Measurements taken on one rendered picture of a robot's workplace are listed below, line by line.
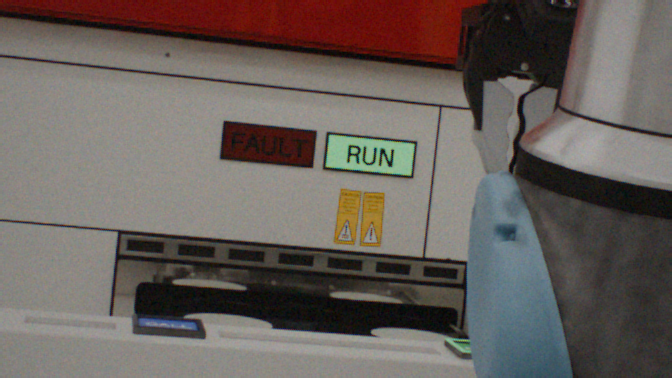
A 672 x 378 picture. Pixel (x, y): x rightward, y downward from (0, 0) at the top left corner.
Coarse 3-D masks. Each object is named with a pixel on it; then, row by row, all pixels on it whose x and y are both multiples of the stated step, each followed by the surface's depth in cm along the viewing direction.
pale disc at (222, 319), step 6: (204, 318) 143; (210, 318) 144; (216, 318) 144; (222, 318) 145; (228, 318) 145; (234, 318) 146; (240, 318) 146; (246, 318) 146; (252, 318) 147; (222, 324) 141; (228, 324) 141; (234, 324) 141; (240, 324) 142; (246, 324) 142; (252, 324) 143; (258, 324) 143; (264, 324) 144; (270, 324) 144
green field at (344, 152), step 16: (336, 144) 159; (352, 144) 159; (368, 144) 160; (384, 144) 160; (400, 144) 160; (336, 160) 159; (352, 160) 159; (368, 160) 160; (384, 160) 160; (400, 160) 160
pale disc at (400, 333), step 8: (384, 328) 150; (392, 328) 151; (400, 328) 151; (384, 336) 144; (392, 336) 145; (400, 336) 146; (408, 336) 146; (416, 336) 147; (424, 336) 148; (432, 336) 148; (440, 336) 149; (448, 336) 149
